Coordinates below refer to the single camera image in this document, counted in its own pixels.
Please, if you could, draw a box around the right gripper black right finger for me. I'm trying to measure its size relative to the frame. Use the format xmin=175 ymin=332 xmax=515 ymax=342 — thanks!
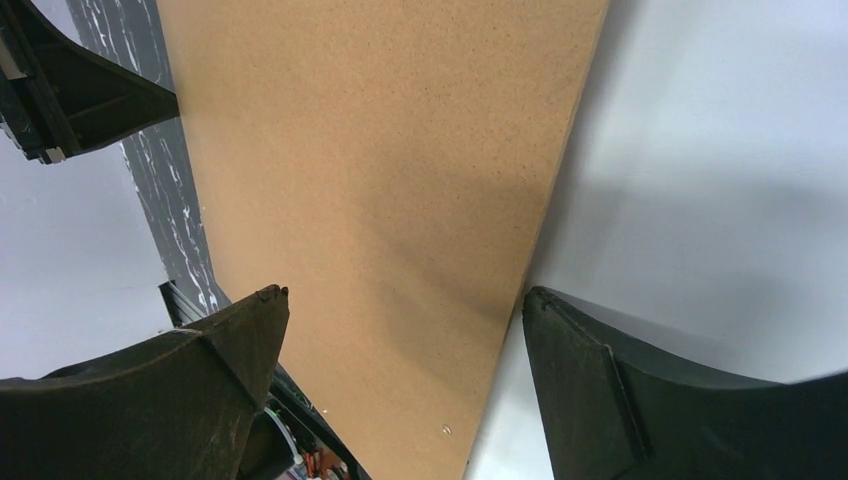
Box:
xmin=522 ymin=286 xmax=847 ymax=479

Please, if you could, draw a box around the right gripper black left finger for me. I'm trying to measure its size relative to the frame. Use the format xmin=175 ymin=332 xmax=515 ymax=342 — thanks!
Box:
xmin=1 ymin=284 xmax=290 ymax=479

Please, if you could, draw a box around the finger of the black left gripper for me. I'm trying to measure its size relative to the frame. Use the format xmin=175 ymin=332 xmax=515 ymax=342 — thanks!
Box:
xmin=1 ymin=0 xmax=179 ymax=165

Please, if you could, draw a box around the brown cardboard backing board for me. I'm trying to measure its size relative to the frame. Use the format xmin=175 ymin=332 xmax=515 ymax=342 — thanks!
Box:
xmin=158 ymin=1 xmax=608 ymax=479

